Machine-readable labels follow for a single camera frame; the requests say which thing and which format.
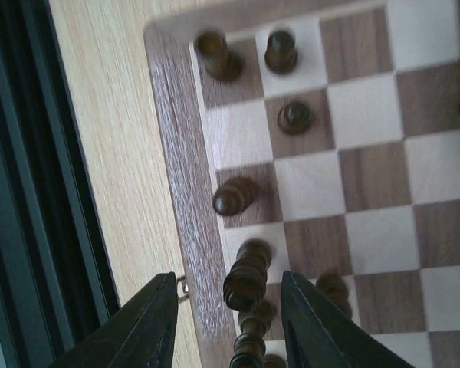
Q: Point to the wooden chess board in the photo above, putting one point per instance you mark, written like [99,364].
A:
[371,191]

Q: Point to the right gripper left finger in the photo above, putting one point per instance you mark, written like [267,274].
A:
[140,334]

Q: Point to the dark bishop chess piece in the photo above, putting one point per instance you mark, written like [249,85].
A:
[234,196]

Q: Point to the dark rook chess piece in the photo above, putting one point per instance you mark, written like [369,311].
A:
[221,63]

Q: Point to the dark queen chess piece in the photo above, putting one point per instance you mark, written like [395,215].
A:
[245,285]

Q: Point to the black aluminium frame rail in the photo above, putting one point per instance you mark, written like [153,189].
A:
[56,285]

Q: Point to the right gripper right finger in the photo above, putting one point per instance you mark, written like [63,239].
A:
[318,334]

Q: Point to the dark king chess piece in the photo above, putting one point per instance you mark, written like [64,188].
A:
[249,346]

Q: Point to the dark pawn piece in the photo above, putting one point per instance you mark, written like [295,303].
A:
[295,117]
[335,289]

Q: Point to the dark pawn on board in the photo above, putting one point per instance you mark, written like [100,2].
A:
[281,55]

